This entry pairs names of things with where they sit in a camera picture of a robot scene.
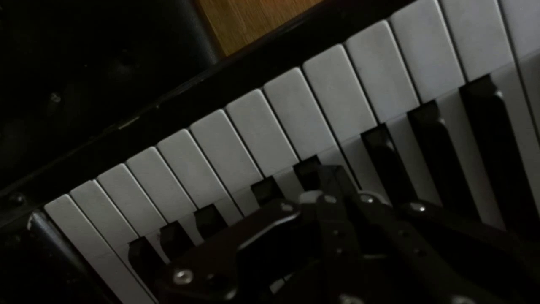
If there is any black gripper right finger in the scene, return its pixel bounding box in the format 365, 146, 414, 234
331, 164, 540, 304

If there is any black piano bench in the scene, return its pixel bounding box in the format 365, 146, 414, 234
0, 0, 223, 196

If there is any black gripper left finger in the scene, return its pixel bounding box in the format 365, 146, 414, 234
151, 164, 341, 304

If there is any black and white piano keyboard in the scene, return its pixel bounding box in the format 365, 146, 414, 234
0, 0, 540, 304

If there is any black piano key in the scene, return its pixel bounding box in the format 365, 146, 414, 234
292, 156, 326, 191

